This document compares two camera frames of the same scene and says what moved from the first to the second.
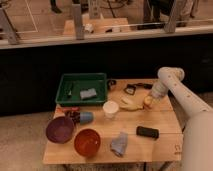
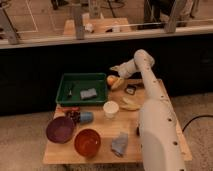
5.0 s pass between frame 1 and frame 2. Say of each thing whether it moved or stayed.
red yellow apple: moved
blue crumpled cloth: stayed
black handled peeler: stayed
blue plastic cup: stayed
